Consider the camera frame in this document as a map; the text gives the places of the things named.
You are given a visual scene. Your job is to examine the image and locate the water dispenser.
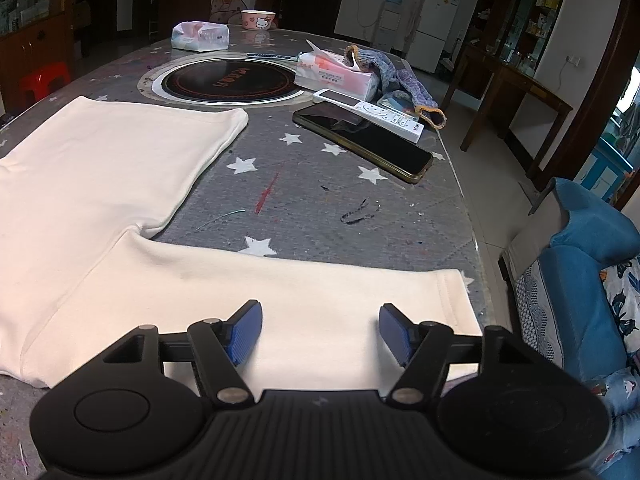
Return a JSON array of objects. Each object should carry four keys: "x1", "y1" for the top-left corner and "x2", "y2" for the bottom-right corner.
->
[{"x1": 372, "y1": 0, "x2": 407, "y2": 53}]

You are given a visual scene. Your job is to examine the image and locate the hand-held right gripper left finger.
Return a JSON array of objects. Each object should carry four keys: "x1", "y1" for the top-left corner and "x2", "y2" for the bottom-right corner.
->
[{"x1": 102, "y1": 299, "x2": 264, "y2": 406}]

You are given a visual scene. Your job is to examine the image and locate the blue knitted cloth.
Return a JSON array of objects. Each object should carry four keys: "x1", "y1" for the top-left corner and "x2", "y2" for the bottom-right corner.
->
[{"x1": 344, "y1": 44, "x2": 447, "y2": 128}]

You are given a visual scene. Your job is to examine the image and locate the round induction cooktop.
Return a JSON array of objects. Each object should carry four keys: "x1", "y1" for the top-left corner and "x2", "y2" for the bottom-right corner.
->
[{"x1": 137, "y1": 53, "x2": 306, "y2": 107}]

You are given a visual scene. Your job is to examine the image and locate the grey star tablecloth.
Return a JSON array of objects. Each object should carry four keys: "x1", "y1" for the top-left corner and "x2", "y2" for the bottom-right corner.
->
[{"x1": 0, "y1": 24, "x2": 493, "y2": 480}]

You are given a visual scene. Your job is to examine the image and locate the white remote control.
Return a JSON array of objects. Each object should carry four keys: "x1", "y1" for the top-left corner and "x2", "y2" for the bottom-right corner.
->
[{"x1": 313, "y1": 88, "x2": 425, "y2": 143}]

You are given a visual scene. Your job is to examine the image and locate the white refrigerator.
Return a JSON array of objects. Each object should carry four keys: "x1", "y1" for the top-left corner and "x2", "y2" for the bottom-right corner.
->
[{"x1": 413, "y1": 0, "x2": 462, "y2": 74}]

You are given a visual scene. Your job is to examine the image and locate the black smartphone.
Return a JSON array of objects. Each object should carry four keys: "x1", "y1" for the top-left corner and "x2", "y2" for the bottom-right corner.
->
[{"x1": 292, "y1": 101, "x2": 434, "y2": 184}]

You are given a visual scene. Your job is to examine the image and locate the wooden glass display cabinet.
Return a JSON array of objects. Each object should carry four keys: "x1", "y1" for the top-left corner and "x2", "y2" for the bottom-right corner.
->
[{"x1": 468, "y1": 0, "x2": 572, "y2": 81}]

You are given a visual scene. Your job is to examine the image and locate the pink cartoon chair back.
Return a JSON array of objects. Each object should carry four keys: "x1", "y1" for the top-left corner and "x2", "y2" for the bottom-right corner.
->
[{"x1": 208, "y1": 0, "x2": 246, "y2": 25}]

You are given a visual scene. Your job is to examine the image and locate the dark wooden side table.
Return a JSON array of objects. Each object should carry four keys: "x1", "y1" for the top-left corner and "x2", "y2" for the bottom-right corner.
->
[{"x1": 441, "y1": 42, "x2": 574, "y2": 177}]

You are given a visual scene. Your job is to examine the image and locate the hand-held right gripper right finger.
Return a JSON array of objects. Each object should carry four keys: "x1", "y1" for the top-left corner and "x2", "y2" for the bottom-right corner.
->
[{"x1": 378, "y1": 303, "x2": 526, "y2": 408}]

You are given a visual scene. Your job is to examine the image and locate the white tissue pack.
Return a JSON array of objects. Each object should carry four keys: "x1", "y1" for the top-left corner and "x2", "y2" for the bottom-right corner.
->
[{"x1": 171, "y1": 21, "x2": 230, "y2": 53}]

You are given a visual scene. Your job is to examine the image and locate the white shorts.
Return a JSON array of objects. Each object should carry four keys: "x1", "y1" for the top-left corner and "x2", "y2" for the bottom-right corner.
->
[{"x1": 0, "y1": 95, "x2": 484, "y2": 390}]

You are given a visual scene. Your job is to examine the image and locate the wooden wall cabinet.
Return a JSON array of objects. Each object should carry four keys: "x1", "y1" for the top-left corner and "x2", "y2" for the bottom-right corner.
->
[{"x1": 0, "y1": 0, "x2": 76, "y2": 117}]

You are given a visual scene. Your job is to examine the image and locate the red plastic stool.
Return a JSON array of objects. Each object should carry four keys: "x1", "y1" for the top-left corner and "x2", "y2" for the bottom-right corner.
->
[{"x1": 19, "y1": 62, "x2": 72, "y2": 106}]

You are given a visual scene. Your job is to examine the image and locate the pink cartoon bowl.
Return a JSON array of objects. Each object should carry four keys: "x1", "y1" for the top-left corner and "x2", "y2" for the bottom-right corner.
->
[{"x1": 240, "y1": 10, "x2": 277, "y2": 32}]

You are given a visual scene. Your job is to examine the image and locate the blue patterned sofa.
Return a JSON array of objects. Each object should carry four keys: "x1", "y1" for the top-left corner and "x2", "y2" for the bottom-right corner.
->
[{"x1": 499, "y1": 177, "x2": 640, "y2": 480}]

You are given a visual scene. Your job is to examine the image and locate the pink tissue pack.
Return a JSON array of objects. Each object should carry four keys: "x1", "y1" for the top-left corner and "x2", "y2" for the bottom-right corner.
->
[{"x1": 293, "y1": 39, "x2": 379, "y2": 102}]

